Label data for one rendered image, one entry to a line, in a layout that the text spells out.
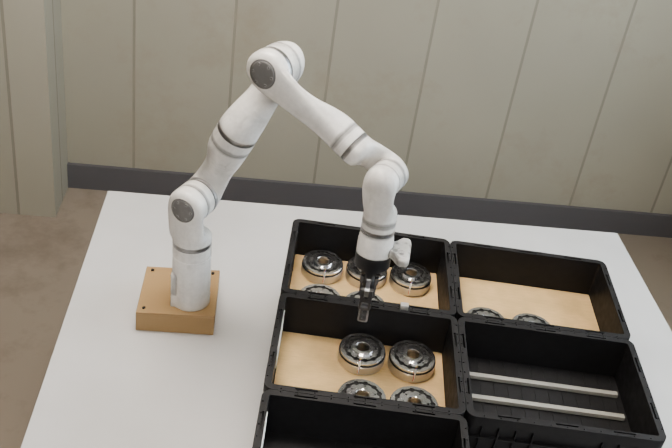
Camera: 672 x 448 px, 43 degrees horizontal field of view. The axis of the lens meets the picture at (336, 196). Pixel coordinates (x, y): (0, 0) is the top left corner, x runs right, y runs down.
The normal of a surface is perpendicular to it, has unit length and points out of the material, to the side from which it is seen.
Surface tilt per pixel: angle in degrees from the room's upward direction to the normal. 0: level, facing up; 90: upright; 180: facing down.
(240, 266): 0
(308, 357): 0
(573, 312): 0
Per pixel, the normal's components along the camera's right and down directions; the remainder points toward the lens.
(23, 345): 0.13, -0.84
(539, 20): 0.04, 0.54
